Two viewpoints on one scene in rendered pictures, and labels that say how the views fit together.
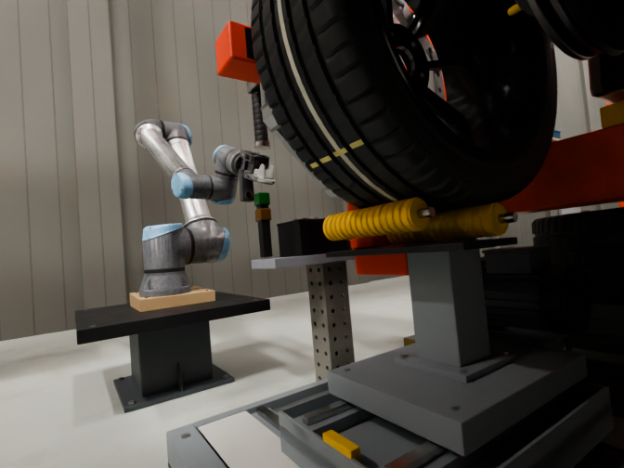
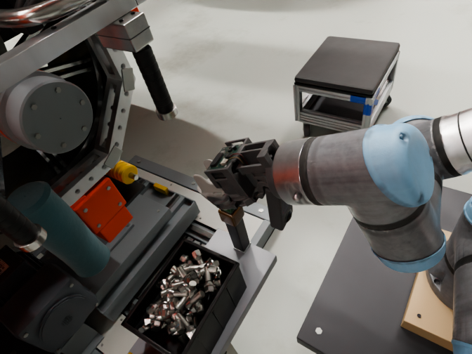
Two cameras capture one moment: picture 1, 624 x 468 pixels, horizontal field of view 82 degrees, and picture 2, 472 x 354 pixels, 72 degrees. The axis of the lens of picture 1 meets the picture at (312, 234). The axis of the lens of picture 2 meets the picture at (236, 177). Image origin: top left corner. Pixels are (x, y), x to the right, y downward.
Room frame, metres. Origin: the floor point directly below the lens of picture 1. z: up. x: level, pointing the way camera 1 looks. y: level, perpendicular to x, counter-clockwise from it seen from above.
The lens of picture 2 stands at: (1.55, 0.09, 1.14)
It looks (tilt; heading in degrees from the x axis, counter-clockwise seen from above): 47 degrees down; 168
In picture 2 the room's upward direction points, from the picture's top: 15 degrees counter-clockwise
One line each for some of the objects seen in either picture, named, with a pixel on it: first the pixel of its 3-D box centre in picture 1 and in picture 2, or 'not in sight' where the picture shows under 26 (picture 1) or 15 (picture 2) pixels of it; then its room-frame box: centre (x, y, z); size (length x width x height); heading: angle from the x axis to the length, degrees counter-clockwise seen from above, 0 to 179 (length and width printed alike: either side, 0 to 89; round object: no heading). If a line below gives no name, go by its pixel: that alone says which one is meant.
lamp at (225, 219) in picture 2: (263, 214); (231, 212); (1.14, 0.15, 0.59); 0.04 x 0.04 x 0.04; 34
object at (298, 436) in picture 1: (443, 419); (124, 237); (0.69, -0.21, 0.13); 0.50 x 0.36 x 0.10; 124
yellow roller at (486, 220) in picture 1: (439, 226); not in sight; (0.72, -0.25, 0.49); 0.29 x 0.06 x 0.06; 34
